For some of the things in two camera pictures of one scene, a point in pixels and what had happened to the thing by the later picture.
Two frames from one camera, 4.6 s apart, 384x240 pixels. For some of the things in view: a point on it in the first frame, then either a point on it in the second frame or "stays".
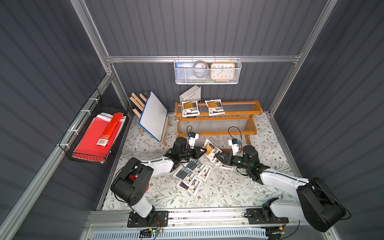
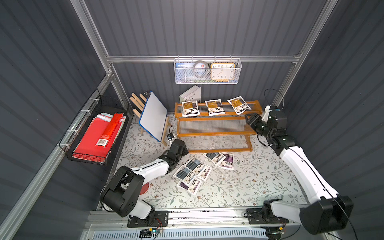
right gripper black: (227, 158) to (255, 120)
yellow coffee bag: (215, 107) stays
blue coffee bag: (196, 166) stays
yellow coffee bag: (212, 149) to (239, 104)
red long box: (103, 141) stays
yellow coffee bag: (190, 108) stays
